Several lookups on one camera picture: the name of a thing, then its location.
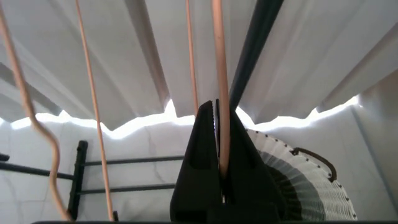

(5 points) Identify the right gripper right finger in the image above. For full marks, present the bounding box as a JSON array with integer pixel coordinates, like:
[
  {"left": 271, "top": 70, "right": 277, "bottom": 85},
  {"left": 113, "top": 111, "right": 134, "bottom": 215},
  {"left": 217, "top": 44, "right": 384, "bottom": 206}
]
[{"left": 215, "top": 98, "right": 287, "bottom": 223}]

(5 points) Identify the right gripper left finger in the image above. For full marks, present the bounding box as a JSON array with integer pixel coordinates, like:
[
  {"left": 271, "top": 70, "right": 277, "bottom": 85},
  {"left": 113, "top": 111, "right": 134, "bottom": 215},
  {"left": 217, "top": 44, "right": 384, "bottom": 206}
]
[{"left": 169, "top": 99, "right": 224, "bottom": 223}]

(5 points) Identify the white laundry basket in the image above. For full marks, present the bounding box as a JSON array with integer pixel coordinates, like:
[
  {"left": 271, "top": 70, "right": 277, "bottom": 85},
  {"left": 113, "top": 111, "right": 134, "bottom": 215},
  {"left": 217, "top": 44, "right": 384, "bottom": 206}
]
[{"left": 245, "top": 128, "right": 358, "bottom": 223}]

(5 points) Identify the black clothes rack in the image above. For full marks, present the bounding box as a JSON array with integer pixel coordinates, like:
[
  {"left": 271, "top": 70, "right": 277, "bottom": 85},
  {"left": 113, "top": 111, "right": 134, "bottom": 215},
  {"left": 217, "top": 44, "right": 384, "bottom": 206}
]
[{"left": 0, "top": 0, "right": 285, "bottom": 223}]

